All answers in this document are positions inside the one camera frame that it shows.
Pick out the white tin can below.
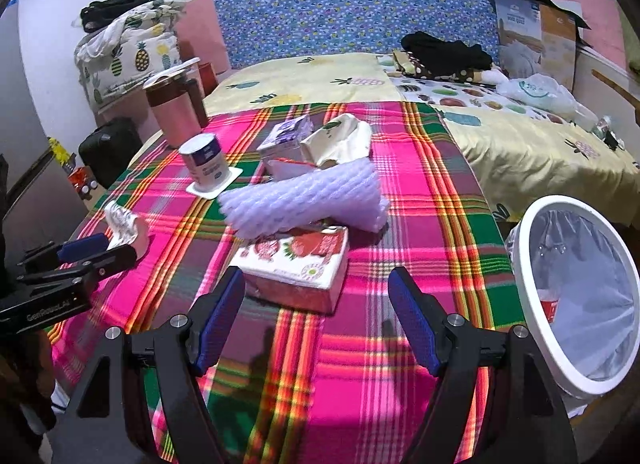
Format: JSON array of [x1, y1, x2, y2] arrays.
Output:
[[179, 134, 223, 187]]

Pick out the printed cardboard box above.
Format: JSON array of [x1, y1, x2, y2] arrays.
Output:
[[487, 0, 592, 90]]

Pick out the black cloth pile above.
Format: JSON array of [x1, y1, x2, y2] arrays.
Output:
[[80, 0, 171, 33]]

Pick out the purple milk carton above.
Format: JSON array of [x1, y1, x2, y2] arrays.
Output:
[[256, 115, 313, 167]]

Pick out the blue floral headboard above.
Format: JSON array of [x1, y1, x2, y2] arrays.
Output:
[[205, 0, 533, 69]]

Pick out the red white packet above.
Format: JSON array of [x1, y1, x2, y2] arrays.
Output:
[[265, 158, 321, 181]]

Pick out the pink plaid blanket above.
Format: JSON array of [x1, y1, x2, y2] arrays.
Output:
[[47, 101, 531, 464]]

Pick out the white plastic bag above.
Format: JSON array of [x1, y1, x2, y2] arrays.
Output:
[[495, 72, 578, 119]]

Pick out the yellow pineapple bed sheet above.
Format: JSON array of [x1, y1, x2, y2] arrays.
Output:
[[202, 52, 640, 239]]

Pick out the white wrapper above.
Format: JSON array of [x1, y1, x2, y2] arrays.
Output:
[[102, 201, 150, 257]]

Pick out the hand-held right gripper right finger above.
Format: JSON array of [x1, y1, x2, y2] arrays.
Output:
[[387, 266, 581, 464]]

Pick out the white round trash bin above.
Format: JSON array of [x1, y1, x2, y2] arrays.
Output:
[[505, 195, 640, 417]]

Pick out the pineapple print storage bag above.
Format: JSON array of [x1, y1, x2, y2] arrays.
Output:
[[75, 0, 188, 107]]

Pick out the red drink can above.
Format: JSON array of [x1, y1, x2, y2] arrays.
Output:
[[540, 294, 564, 325]]

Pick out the pink thermos cup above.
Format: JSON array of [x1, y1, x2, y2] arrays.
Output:
[[144, 71, 196, 149]]

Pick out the green curtain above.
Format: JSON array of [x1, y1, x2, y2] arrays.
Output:
[[617, 8, 640, 75]]

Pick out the fruit print cloth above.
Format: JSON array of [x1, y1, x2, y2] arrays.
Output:
[[377, 54, 576, 127]]

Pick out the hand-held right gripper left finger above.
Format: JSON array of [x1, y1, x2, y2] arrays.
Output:
[[50, 266, 247, 464]]

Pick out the black clothes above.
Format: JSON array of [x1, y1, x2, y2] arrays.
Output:
[[401, 31, 495, 80]]

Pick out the cream paper bag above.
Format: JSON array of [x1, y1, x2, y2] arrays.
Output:
[[300, 114, 373, 167]]

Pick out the dark brown bottle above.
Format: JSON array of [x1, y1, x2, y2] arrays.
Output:
[[185, 76, 211, 129]]

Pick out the grey cabinet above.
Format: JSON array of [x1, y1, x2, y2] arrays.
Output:
[[0, 149, 90, 257]]

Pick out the grey bin liner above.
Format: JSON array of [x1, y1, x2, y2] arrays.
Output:
[[527, 209, 640, 380]]

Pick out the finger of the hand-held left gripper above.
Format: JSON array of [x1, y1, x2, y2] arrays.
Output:
[[15, 245, 138, 289], [17, 233, 110, 269]]

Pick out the black backpack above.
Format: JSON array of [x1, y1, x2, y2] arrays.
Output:
[[78, 117, 143, 189]]

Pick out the strawberry print tissue pack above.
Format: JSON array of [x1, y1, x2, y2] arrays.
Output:
[[229, 225, 350, 315]]

